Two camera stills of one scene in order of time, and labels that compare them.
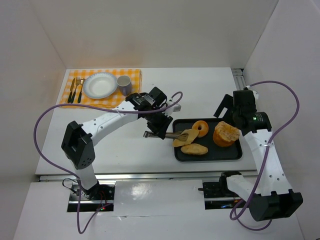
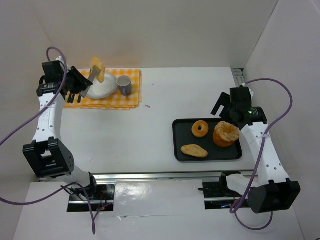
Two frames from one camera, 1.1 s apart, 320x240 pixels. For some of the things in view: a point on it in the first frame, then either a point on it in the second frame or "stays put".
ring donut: (202, 126) stays put
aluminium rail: (140, 176) stays put
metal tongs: (182, 137) -> (95, 72)
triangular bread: (193, 134) -> (96, 61)
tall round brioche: (225, 134) stays put
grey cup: (125, 84) stays put
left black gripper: (158, 123) -> (75, 81)
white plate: (100, 85) stays put
